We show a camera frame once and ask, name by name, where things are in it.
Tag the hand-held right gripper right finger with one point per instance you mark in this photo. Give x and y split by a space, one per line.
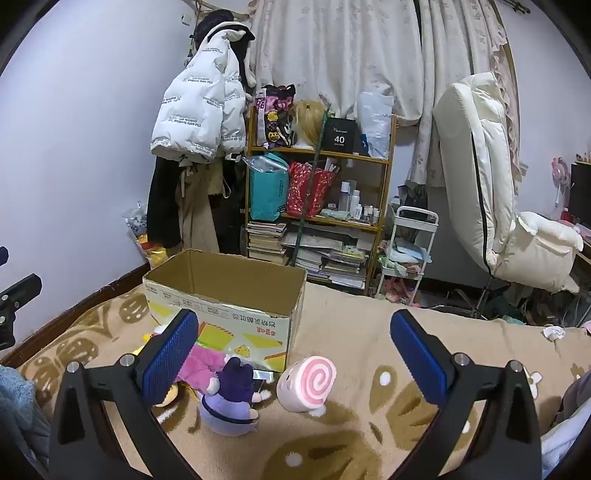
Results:
418 360

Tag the wooden shelf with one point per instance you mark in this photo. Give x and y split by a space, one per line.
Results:
323 153

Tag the brown patterned blanket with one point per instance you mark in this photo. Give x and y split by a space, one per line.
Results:
369 332

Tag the cream padded chair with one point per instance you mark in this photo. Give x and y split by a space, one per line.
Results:
475 161

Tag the pile of thin books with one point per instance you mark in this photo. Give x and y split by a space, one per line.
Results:
332 263

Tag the pink toys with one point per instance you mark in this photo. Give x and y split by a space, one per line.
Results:
399 290

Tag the pink swirl plush toy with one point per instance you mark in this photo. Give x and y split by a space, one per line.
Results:
309 378

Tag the white puffer jacket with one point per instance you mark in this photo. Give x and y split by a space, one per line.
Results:
198 92

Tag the purple plush toy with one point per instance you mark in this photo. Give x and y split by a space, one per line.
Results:
231 392

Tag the black coat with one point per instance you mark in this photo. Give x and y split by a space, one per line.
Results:
164 203

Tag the crinkled white plastic bag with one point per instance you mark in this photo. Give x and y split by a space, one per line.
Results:
136 221

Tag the black monitor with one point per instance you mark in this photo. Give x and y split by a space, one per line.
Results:
581 194

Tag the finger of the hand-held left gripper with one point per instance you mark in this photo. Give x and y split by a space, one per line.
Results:
21 288
2 256

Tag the floral cream curtain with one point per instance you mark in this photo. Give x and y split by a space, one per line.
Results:
461 41
332 50

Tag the stack of thick books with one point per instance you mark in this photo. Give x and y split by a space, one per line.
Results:
265 242

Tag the printed tote bag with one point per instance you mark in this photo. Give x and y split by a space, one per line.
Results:
274 115

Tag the white cloth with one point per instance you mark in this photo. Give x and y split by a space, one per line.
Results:
568 447

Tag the white trolley cart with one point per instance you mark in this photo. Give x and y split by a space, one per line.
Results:
415 216

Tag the red patterned bag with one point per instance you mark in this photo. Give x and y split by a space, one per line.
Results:
307 189

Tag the printed cardboard box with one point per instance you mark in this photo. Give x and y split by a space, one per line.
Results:
251 323

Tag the group of white cosmetic bottles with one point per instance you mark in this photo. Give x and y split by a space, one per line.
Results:
353 201

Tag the black box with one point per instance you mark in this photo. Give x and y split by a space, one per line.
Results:
339 136

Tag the white plush toy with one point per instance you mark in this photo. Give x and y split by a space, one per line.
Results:
154 333

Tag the yellow plush toy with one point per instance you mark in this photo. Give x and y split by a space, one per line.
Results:
168 394

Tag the blue grey fleece cloth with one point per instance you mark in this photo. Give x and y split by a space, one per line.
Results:
18 401

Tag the green pole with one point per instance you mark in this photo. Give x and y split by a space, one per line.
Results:
314 170

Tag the blonde wig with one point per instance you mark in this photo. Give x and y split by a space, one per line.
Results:
307 122

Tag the yellow snack packets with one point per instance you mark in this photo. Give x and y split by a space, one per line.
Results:
154 254

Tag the light blue cloth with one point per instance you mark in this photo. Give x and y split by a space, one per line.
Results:
406 253

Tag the teal paper bag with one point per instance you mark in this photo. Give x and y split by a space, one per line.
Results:
268 196

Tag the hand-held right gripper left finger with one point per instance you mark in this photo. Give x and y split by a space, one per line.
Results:
168 355

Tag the beige trousers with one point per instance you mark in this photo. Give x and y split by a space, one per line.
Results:
198 212

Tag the clear plastic bag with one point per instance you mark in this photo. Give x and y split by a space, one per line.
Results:
263 162

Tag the crumpled white tissue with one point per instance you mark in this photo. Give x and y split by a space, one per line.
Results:
554 333

